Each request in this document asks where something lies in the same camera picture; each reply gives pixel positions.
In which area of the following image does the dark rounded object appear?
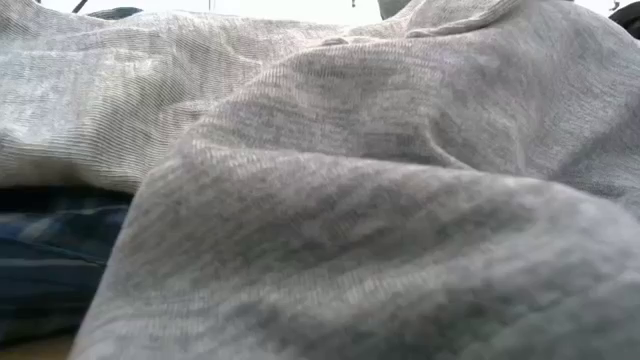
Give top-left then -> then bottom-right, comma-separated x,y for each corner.
85,5 -> 145,22

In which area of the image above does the grey knit sweatshirt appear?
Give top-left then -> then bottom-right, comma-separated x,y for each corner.
0,0 -> 640,360

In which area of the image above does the blue plaid shirt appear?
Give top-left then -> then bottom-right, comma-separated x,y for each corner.
0,185 -> 135,349

